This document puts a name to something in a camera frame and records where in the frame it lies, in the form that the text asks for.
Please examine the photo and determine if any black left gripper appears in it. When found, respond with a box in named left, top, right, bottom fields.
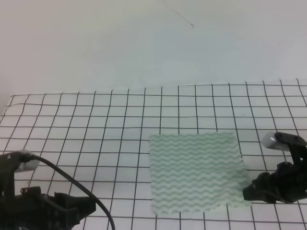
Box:
left=0, top=187, right=96, bottom=230

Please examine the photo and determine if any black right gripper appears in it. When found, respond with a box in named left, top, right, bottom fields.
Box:
left=243, top=161, right=307, bottom=204

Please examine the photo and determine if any green wavy striped white towel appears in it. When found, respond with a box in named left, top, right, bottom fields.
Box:
left=149, top=132, right=251, bottom=215

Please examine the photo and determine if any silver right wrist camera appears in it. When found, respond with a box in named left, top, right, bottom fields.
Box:
left=261, top=131, right=290, bottom=151

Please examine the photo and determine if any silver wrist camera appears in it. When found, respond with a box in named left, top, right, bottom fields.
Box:
left=15, top=149, right=39, bottom=173
left=261, top=131, right=290, bottom=151

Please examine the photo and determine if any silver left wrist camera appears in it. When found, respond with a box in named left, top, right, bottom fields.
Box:
left=15, top=149, right=39, bottom=173

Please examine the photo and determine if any black left camera cable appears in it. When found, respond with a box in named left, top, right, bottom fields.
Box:
left=23, top=153, right=116, bottom=230

